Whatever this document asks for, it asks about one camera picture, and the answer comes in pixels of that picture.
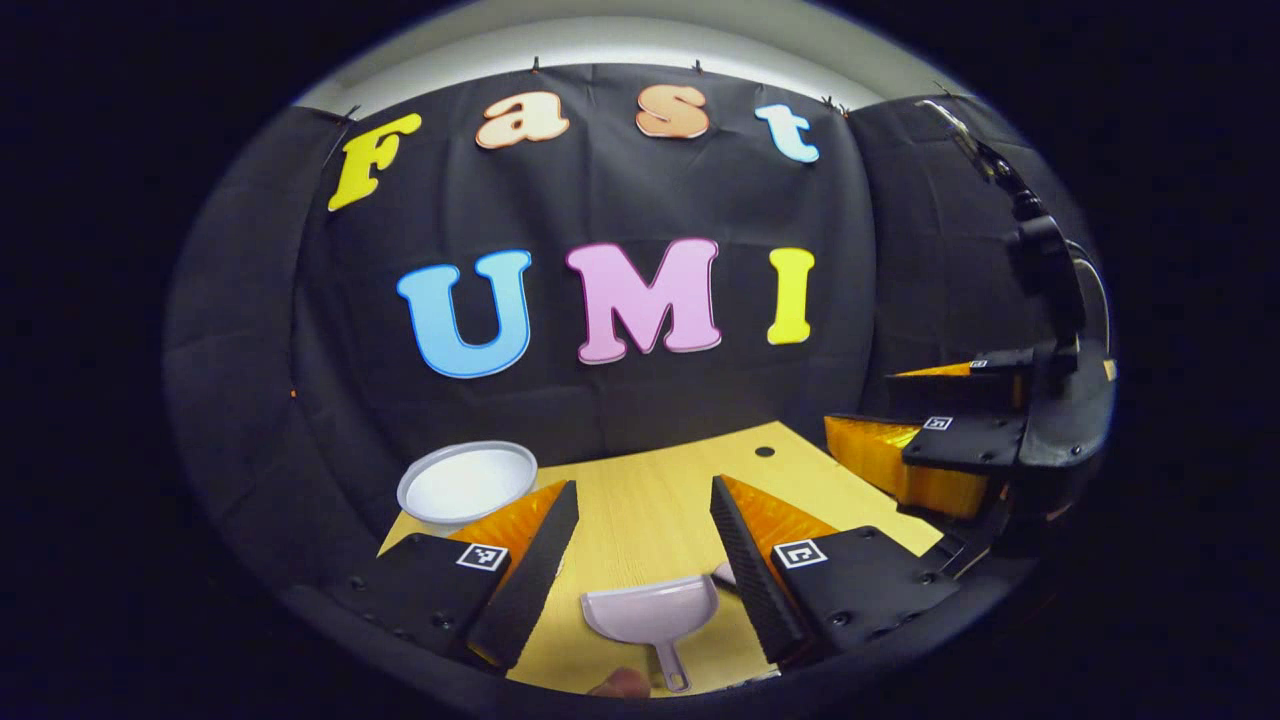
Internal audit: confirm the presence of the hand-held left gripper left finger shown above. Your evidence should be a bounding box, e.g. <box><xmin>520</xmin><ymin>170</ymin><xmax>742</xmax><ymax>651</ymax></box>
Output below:
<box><xmin>330</xmin><ymin>480</ymin><xmax>581</xmax><ymax>673</ymax></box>

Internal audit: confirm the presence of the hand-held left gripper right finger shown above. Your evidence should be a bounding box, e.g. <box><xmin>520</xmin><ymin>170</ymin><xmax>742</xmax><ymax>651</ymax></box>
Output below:
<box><xmin>708</xmin><ymin>475</ymin><xmax>963</xmax><ymax>666</ymax></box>

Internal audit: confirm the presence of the pale purple dustpan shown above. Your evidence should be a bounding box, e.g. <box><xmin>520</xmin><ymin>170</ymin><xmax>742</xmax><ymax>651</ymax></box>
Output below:
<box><xmin>581</xmin><ymin>574</ymin><xmax>721</xmax><ymax>693</ymax></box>

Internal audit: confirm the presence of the white garbage bin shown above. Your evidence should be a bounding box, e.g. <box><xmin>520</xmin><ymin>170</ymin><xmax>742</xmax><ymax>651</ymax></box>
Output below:
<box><xmin>397</xmin><ymin>440</ymin><xmax>540</xmax><ymax>539</ymax></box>

